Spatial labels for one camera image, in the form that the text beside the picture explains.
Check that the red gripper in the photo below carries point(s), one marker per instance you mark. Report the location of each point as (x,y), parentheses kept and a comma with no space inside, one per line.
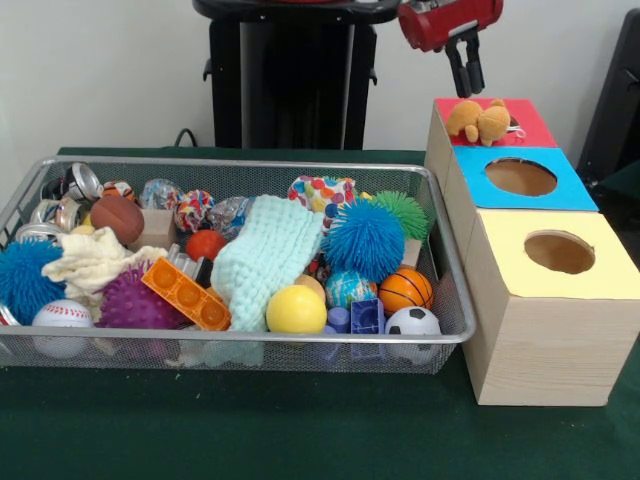
(450,20)

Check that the brown monkey plush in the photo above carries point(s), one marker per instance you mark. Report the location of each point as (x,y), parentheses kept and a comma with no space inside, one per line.
(485,122)

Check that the green fuzzy ball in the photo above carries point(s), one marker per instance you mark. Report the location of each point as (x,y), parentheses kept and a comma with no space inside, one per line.
(409,215)

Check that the blue fuzzy ball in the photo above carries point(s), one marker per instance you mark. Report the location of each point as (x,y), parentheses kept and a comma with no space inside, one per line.
(363,240)
(25,280)

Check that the wooden box with three holes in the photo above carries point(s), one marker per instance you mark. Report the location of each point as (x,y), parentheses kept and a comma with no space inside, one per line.
(545,350)

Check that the shallow clear mesh bin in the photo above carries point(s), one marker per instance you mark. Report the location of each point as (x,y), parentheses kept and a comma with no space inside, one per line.
(150,352)

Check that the black upright panel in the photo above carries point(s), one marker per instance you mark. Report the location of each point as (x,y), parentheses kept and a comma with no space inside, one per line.
(617,100)

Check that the dark green table cloth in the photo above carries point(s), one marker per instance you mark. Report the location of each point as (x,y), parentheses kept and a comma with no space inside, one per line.
(300,430)
(625,182)

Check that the small orange basketball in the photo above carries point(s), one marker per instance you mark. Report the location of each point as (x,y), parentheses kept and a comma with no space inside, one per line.
(405,290)

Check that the black and white soccer ball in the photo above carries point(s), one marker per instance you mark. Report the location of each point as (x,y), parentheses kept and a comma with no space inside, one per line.
(414,321)

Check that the mint green knitted cloth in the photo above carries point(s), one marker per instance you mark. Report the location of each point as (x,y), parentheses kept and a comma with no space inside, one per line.
(265,255)

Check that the yellow ball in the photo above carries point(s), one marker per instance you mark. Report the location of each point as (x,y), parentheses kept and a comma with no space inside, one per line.
(296,310)

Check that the multicoloured knotted fabric toy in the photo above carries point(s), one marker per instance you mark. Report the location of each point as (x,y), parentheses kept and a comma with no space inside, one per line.
(194,210)

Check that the orange plastic block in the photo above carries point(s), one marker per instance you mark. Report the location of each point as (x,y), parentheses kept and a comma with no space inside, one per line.
(185,295)

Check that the brown toy football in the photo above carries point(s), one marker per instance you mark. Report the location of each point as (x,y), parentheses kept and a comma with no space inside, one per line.
(116,217)

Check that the purple spiky ball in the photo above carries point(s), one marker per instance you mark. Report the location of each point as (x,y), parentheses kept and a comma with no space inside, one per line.
(130,302)

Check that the white baseball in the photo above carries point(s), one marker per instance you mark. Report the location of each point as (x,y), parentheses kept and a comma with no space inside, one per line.
(62,315)

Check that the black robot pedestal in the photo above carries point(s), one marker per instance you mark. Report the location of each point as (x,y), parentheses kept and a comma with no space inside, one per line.
(290,75)

